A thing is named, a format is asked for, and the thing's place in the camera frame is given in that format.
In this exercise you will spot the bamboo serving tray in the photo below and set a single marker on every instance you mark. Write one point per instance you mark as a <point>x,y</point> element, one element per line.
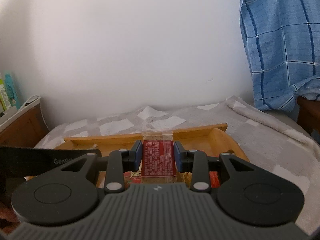
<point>211,139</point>

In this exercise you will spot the cherry drop candy packet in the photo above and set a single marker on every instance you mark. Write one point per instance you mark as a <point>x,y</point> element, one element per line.
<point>132,177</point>

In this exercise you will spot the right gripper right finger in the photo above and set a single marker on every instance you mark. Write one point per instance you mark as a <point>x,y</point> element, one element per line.
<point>247,193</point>

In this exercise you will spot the person's left hand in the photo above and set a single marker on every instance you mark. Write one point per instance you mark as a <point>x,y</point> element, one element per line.
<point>9,220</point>

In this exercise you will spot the green lotion bottle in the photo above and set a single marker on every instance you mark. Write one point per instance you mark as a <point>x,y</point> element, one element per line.
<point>4,96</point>

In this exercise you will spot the white organizer tray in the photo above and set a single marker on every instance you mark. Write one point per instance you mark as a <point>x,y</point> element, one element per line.
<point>6,115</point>

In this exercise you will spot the red peanut bag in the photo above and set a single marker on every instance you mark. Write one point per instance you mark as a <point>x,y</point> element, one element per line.
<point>214,180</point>

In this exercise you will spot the teal lotion bottle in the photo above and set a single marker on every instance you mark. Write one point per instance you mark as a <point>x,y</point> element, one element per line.
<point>11,91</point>

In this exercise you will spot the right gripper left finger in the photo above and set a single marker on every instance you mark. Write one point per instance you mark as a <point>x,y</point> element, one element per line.
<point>73,190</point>

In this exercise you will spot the blue plaid cloth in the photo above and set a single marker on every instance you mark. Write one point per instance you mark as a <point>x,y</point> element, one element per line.
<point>281,41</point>

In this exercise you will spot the grey patterned towel blanket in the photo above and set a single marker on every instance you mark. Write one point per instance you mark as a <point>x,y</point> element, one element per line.
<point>271,141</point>

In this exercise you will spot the wooden side cabinet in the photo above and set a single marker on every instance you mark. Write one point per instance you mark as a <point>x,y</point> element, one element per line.
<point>26,131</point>

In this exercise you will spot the red white stick packet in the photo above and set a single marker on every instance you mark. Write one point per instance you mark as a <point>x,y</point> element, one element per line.
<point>158,162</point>

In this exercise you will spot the dark wooden chair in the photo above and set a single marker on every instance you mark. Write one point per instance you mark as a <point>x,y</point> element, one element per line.
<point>309,114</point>

